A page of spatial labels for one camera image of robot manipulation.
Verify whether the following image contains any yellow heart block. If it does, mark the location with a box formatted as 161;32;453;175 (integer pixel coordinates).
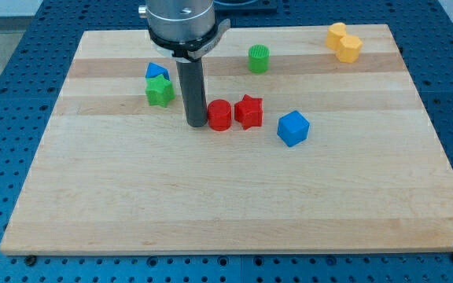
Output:
325;22;347;50

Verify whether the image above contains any green cylinder block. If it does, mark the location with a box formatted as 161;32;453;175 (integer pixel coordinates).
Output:
248;44;270;73

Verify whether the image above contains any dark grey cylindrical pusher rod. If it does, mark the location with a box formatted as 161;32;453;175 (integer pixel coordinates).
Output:
176;59;208;127

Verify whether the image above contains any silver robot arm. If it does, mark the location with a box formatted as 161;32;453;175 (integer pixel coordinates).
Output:
138;0;230;127

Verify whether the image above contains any red star block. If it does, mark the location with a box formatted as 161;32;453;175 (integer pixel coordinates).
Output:
234;94;263;130

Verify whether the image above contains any red cylinder block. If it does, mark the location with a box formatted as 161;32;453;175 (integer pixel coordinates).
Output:
208;99;232;131

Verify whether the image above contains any yellow hexagon block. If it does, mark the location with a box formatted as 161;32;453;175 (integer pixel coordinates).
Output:
336;35;363;63

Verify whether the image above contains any wooden board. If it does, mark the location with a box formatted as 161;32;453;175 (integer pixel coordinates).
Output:
0;24;453;255

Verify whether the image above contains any blue triangle block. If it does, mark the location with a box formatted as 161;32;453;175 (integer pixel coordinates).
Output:
145;62;170;80

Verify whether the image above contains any green star block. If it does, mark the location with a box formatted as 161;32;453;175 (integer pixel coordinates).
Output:
145;75;175;108

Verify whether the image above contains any blue cube block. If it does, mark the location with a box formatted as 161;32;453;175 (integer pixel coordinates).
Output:
277;110;310;147

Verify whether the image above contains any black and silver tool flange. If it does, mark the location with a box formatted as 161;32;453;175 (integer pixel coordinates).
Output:
148;19;230;63

